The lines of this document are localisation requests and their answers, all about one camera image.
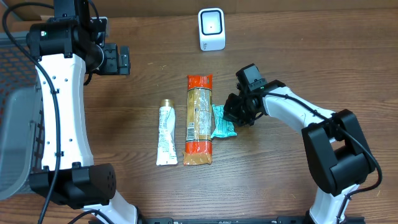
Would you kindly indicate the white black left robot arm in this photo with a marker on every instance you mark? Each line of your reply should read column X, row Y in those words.
column 64, row 50

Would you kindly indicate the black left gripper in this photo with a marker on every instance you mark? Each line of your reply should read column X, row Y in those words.
column 115, row 66

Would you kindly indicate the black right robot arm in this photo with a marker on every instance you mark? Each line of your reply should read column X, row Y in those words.
column 338, row 156

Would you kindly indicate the grey plastic shopping basket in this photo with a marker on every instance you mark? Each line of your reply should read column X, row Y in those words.
column 22, row 121

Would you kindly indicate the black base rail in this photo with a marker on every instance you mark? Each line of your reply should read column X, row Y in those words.
column 278, row 220

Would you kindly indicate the teal snack bar wrapper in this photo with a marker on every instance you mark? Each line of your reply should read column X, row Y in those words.
column 223, row 128

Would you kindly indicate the orange pasta package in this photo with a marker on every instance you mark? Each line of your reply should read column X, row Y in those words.
column 198, row 143

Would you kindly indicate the white tube gold cap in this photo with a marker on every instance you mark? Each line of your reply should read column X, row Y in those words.
column 166, row 151

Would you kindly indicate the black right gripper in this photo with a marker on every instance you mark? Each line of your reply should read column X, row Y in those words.
column 234, row 114

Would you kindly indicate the white barcode scanner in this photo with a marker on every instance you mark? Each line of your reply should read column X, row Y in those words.
column 211, row 29

